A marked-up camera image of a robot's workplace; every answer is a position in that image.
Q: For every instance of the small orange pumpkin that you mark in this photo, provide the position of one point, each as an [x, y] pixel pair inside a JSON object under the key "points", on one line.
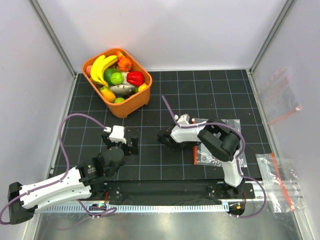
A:
{"points": [[124, 64]]}

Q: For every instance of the grey beige fish toy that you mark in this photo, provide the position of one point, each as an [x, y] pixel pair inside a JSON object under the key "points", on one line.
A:
{"points": [[122, 89]]}

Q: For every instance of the orange yellow mango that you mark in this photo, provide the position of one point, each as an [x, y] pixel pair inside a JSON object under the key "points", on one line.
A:
{"points": [[107, 94]]}

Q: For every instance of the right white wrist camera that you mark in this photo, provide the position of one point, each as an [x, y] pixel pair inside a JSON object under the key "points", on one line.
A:
{"points": [[183, 119]]}

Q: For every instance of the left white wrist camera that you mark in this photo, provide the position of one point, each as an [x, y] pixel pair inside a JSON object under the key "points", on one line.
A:
{"points": [[117, 134]]}

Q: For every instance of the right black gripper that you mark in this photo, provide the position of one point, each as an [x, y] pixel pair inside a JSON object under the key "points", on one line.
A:
{"points": [[192, 143]]}

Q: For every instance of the black grid mat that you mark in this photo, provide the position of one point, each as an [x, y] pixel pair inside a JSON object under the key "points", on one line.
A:
{"points": [[205, 94]]}

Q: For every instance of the green lime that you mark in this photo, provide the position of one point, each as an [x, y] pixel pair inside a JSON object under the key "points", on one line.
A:
{"points": [[119, 100]]}

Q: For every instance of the slotted cable duct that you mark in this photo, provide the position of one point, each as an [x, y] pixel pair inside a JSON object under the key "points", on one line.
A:
{"points": [[77, 208]]}

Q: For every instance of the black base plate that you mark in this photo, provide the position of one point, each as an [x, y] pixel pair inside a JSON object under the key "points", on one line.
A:
{"points": [[168, 192]]}

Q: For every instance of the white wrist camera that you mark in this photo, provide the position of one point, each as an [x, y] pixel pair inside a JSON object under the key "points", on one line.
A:
{"points": [[183, 119], [117, 134]]}

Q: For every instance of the light green round fruit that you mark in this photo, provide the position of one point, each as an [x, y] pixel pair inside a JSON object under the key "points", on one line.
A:
{"points": [[117, 78]]}

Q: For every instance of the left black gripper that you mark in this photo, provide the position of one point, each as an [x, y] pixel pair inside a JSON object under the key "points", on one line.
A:
{"points": [[133, 149]]}

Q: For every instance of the pink peach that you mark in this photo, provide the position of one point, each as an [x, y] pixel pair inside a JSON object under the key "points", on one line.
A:
{"points": [[88, 70]]}

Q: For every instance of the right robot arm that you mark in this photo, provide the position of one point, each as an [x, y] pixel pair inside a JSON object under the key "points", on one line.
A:
{"points": [[221, 141]]}

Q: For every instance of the green bell pepper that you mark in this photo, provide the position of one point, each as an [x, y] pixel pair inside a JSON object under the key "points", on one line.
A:
{"points": [[107, 75]]}

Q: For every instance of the clear zip bag red zipper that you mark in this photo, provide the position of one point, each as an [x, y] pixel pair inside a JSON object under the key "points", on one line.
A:
{"points": [[202, 156]]}

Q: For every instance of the yellow lemon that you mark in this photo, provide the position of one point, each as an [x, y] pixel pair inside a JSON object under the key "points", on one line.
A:
{"points": [[142, 87]]}

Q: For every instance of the yellow banana bunch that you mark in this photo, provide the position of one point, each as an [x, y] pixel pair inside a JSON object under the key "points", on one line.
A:
{"points": [[98, 68]]}

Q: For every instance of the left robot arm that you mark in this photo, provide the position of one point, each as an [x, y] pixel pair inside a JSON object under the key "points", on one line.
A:
{"points": [[82, 182]]}

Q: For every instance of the red bell pepper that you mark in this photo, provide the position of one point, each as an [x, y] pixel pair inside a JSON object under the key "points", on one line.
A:
{"points": [[135, 78]]}

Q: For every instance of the spare zip bags pile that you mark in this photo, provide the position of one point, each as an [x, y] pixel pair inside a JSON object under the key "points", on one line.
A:
{"points": [[281, 183]]}

